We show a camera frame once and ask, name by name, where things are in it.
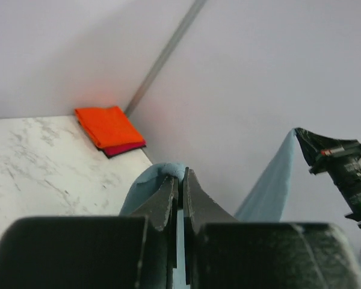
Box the folded crimson t-shirt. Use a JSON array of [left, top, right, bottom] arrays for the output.
[[100, 141, 146, 158]]

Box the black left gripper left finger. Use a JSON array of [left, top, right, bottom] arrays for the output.
[[0, 177, 178, 288]]

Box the right aluminium frame post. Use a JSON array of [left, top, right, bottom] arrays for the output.
[[124, 0, 207, 117]]

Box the folded orange t-shirt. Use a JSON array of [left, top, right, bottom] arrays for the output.
[[74, 106, 145, 149]]

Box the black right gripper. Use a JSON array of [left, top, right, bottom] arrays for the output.
[[294, 128, 361, 228]]

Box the blue-grey t-shirt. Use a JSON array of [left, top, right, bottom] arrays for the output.
[[119, 129, 295, 288]]

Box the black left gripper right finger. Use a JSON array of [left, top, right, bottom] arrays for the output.
[[182, 169, 361, 288]]

